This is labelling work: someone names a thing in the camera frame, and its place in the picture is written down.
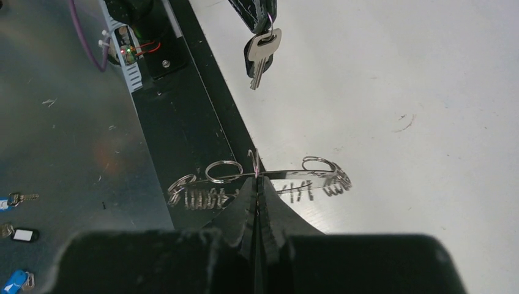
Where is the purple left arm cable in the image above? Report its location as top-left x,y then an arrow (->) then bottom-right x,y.
68,0 -> 110,73

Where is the white slotted cable duct left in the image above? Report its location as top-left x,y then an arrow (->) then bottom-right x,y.
99,1 -> 143,94

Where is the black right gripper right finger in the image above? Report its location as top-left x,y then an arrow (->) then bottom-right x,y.
259,178 -> 466,293

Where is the silver key with black tag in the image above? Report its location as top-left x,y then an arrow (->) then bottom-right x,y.
244,12 -> 282,90

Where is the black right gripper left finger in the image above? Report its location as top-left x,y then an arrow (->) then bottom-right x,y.
47,183 -> 257,293

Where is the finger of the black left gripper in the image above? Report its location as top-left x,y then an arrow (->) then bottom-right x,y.
228,0 -> 277,34

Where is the key with white tag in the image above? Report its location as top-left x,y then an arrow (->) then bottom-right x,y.
1,223 -> 40,243

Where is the key with blue tag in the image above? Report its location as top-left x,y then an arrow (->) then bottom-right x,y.
1,269 -> 35,294

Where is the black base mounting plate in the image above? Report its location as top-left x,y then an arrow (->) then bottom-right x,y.
103,0 -> 266,230

